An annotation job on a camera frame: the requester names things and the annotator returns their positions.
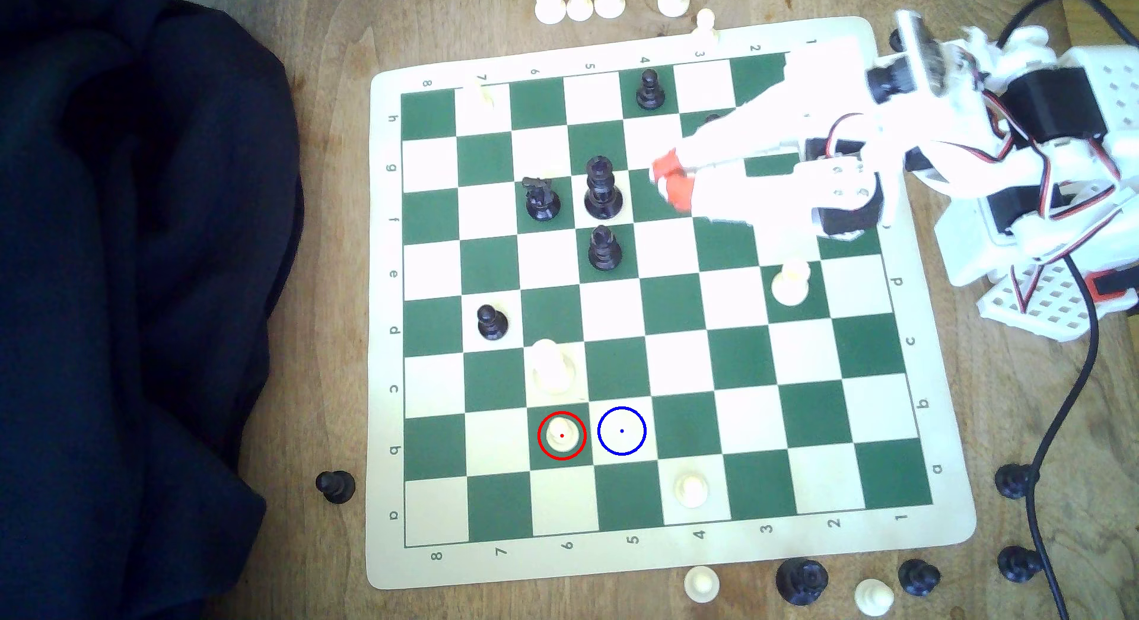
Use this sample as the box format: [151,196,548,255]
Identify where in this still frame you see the white queen chess piece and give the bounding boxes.
[529,339,578,394]

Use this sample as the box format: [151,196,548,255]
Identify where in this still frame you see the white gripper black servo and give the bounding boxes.
[652,37,904,241]

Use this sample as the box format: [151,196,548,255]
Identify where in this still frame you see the large black chess piece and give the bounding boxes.
[775,558,831,607]

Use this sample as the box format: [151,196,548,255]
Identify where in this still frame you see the red white black servo wires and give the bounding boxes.
[1014,188,1127,314]
[979,86,1038,150]
[803,113,868,158]

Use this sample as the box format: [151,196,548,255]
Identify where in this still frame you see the green and cream chess mat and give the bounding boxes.
[365,15,978,592]

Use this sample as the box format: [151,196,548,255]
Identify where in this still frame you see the black knight chess piece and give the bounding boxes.
[523,176,562,223]

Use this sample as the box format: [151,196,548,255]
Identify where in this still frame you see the orange clamp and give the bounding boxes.
[1093,268,1139,317]

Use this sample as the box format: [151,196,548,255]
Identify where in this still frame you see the black queen chess piece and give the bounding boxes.
[584,155,625,221]

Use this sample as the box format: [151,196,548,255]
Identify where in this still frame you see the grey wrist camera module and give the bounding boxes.
[892,10,946,100]

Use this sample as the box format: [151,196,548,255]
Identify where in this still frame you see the dark blue cloth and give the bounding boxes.
[0,0,306,620]

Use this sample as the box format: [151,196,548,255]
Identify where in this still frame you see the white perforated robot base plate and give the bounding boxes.
[977,262,1109,342]

